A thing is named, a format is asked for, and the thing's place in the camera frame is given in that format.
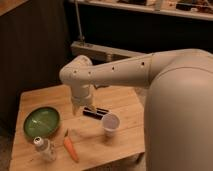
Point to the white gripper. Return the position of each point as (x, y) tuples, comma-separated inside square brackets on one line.
[(82, 96)]

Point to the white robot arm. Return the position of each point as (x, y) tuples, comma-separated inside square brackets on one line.
[(178, 112)]

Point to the clear plastic bottle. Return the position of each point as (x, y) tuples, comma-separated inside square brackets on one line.
[(46, 148)]

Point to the black rectangular box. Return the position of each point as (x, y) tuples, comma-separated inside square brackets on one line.
[(97, 114)]

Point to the orange carrot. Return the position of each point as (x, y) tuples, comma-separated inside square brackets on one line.
[(67, 142)]

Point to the green bowl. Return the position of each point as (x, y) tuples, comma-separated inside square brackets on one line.
[(43, 122)]

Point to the grey metal stand base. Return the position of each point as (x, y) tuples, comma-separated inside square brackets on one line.
[(101, 53)]

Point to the metal pole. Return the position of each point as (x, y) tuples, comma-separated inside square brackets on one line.
[(81, 37)]

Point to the wooden shelf with clutter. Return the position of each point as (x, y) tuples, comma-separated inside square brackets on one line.
[(194, 9)]

